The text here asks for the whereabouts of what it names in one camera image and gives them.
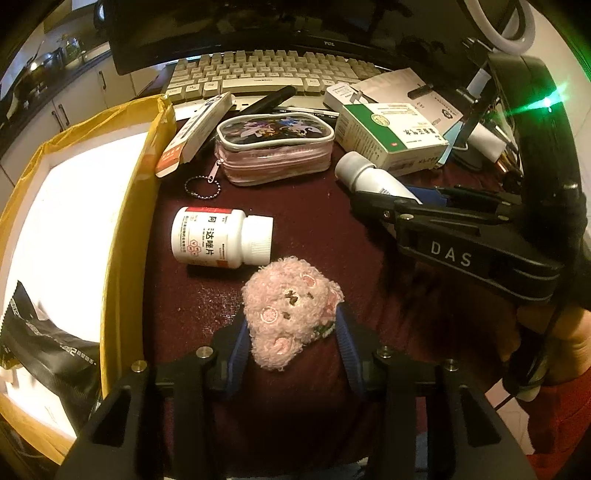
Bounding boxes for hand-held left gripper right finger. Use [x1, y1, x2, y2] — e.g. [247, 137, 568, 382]
[335, 306, 537, 480]

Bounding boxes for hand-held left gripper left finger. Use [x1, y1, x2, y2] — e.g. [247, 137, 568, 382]
[55, 318, 253, 480]

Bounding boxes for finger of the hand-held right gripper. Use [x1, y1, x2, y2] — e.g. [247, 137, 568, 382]
[413, 184, 525, 209]
[350, 188, 462, 232]

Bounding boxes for white plain-cap bottle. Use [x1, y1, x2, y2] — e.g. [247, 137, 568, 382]
[334, 151, 424, 205]

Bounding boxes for pink plush toy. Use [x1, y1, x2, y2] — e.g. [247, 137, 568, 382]
[241, 257, 345, 373]

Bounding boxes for green white medicine box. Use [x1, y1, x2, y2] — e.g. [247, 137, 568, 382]
[334, 102, 451, 176]

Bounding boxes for clear cartoon print pouch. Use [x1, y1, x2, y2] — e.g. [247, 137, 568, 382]
[185, 113, 336, 200]

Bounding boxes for white red-label medicine bottle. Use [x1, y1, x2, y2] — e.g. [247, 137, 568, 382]
[170, 207, 274, 269]

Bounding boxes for yellow taped foam box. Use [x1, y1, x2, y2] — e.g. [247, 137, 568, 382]
[0, 94, 177, 467]

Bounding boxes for person's right hand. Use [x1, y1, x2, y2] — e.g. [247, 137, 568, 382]
[515, 305, 591, 385]

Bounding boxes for dark red tablecloth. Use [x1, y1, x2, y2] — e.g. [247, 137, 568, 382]
[151, 105, 525, 464]

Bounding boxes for white foam block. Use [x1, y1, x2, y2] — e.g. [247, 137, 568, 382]
[465, 122, 509, 161]

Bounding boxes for white paper envelope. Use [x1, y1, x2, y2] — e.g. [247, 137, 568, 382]
[357, 68, 465, 136]

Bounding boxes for small white carton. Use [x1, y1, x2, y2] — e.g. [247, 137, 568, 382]
[322, 82, 371, 112]

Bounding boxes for black light stand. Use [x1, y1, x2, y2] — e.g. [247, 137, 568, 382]
[455, 36, 502, 155]

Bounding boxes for white keyboard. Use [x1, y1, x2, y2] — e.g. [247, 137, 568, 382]
[161, 48, 394, 105]

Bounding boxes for black foil packet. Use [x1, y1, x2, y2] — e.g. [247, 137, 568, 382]
[0, 279, 101, 418]

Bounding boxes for white orange slim box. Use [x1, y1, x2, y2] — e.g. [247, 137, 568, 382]
[154, 91, 233, 179]

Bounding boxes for black monitor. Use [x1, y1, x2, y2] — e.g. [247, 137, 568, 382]
[99, 0, 465, 76]

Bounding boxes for white kitchen cabinets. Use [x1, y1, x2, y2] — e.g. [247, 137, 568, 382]
[0, 48, 172, 186]

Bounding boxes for glass teapot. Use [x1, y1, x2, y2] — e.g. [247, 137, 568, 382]
[64, 39, 88, 64]

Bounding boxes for stainless lidded pot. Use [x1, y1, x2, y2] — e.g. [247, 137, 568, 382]
[13, 50, 66, 95]

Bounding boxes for white ring light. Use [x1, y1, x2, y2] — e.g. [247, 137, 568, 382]
[495, 0, 537, 43]

